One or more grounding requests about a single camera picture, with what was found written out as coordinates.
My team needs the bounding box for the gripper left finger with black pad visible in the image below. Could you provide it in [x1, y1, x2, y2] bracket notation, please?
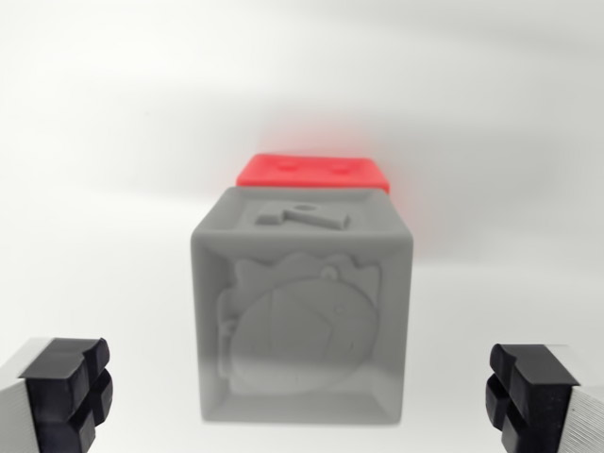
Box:
[0, 336, 115, 453]

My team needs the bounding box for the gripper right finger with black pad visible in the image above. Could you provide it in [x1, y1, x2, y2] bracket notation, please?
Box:
[484, 343, 604, 453]

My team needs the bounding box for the grey embossed toy cube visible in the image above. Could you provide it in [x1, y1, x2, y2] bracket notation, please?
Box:
[191, 185, 417, 425]

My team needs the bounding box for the red embossed toy cube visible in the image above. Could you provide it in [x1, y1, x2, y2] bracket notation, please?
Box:
[234, 153, 393, 195]

